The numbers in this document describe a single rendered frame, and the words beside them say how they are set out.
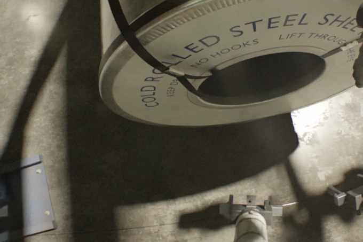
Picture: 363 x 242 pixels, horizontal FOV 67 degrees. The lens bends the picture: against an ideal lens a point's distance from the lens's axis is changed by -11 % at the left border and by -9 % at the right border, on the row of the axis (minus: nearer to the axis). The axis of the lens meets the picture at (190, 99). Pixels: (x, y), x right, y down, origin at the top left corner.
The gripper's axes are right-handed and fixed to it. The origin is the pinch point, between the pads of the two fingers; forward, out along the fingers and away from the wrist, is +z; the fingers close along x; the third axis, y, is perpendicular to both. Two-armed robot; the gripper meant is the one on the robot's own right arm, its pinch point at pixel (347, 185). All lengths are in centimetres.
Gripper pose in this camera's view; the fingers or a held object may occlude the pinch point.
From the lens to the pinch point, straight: 117.2
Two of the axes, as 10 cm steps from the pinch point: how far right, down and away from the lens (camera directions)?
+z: -1.5, -0.4, 9.9
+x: 9.6, -2.3, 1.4
